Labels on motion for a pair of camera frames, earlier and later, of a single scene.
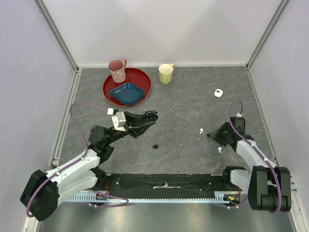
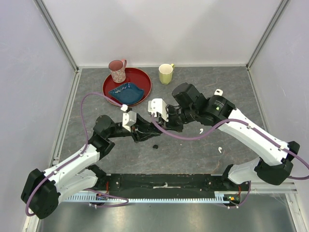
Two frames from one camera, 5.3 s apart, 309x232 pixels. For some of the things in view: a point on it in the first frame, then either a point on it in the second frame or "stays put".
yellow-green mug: [165, 71] stays put
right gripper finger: [224, 127] -> [161, 121]
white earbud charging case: [218, 93] stays put
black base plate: [163, 184] stays put
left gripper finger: [146, 114] -> [155, 127]
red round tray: [133, 75] stays put
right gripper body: [225, 133] -> [177, 118]
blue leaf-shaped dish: [128, 94] stays put
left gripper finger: [146, 127] -> [145, 136]
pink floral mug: [117, 69] stays put
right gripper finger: [218, 137] -> [165, 128]
